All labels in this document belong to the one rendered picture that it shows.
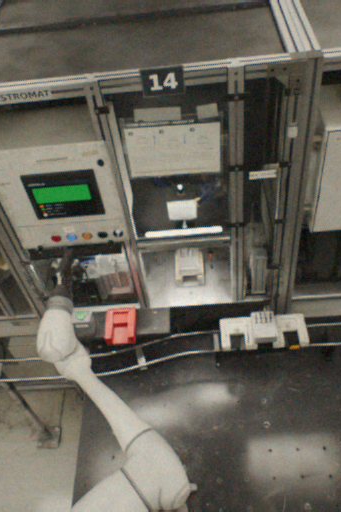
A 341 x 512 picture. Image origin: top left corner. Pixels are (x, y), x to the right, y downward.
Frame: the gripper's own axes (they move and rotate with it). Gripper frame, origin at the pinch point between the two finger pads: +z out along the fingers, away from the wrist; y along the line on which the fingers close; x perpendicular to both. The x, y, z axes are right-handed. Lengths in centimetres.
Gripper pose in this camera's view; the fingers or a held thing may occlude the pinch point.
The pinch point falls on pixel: (68, 257)
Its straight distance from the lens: 180.5
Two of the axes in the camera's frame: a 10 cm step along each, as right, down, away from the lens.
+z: -0.1, -7.5, 6.6
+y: -1.0, -6.6, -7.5
